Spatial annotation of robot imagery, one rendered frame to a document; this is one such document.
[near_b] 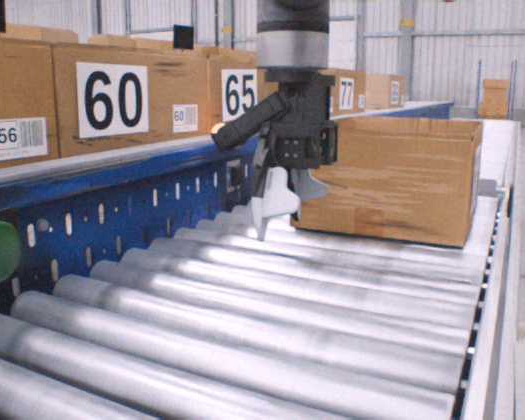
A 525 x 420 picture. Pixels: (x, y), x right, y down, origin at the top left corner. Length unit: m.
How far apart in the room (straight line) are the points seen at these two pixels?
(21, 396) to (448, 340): 0.39
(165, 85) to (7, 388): 0.62
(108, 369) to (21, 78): 0.41
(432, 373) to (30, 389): 0.34
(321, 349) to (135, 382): 0.17
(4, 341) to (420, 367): 0.40
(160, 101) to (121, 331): 0.50
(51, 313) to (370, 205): 0.50
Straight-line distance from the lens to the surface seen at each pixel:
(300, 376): 0.46
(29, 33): 6.64
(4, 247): 0.63
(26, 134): 0.73
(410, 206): 0.83
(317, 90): 0.63
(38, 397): 0.46
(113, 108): 0.85
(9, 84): 0.72
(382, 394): 0.44
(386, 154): 0.82
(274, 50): 0.63
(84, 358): 0.50
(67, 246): 0.76
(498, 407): 0.46
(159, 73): 0.94
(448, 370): 0.49
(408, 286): 0.67
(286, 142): 0.65
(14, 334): 0.57
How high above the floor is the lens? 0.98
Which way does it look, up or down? 13 degrees down
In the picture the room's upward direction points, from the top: straight up
